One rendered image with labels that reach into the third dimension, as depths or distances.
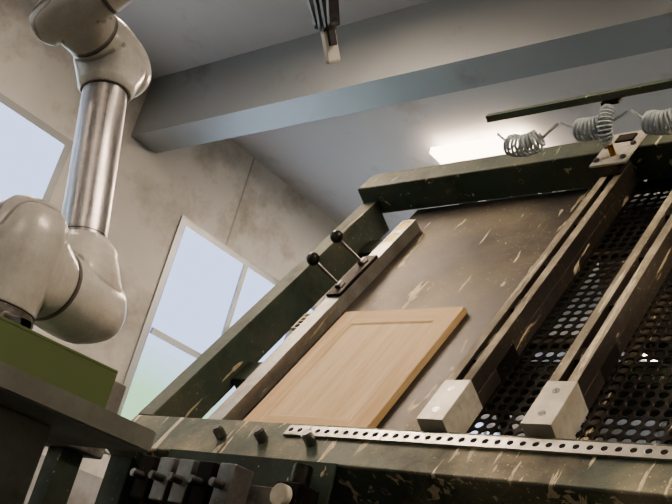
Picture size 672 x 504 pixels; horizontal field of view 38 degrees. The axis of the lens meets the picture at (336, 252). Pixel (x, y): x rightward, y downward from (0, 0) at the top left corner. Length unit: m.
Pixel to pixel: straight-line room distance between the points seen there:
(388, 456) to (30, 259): 0.75
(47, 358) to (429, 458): 0.70
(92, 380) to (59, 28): 0.82
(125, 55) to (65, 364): 0.83
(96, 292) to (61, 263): 0.12
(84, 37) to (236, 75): 3.30
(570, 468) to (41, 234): 1.01
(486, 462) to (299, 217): 5.21
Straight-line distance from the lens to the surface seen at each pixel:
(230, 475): 1.98
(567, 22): 4.22
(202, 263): 6.18
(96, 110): 2.22
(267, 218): 6.64
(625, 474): 1.65
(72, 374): 1.73
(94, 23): 2.22
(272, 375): 2.44
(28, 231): 1.85
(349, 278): 2.69
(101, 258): 2.02
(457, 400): 1.93
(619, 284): 2.12
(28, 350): 1.68
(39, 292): 1.86
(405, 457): 1.87
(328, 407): 2.21
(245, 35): 5.43
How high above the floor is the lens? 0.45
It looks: 23 degrees up
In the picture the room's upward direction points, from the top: 15 degrees clockwise
